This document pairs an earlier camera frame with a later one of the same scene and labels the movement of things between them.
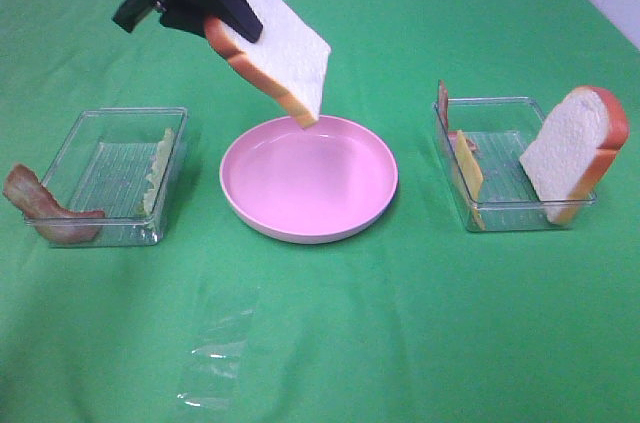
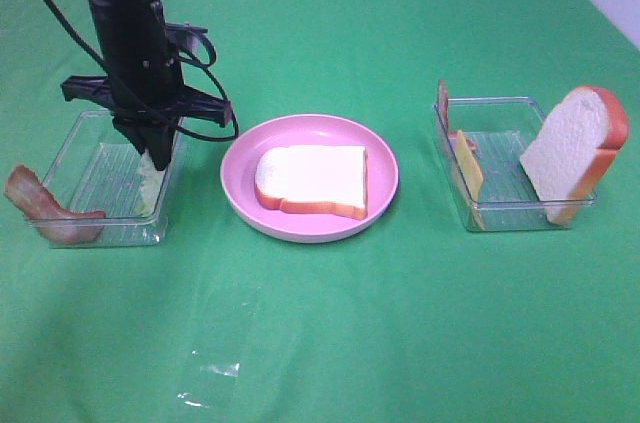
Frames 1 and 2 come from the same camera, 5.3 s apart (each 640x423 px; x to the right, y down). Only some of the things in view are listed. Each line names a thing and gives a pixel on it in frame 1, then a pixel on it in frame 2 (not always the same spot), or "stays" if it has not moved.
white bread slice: [289, 57] → [327, 178]
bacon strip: [443, 99] stays
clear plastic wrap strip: [221, 324] stays
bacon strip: [24, 190] stays
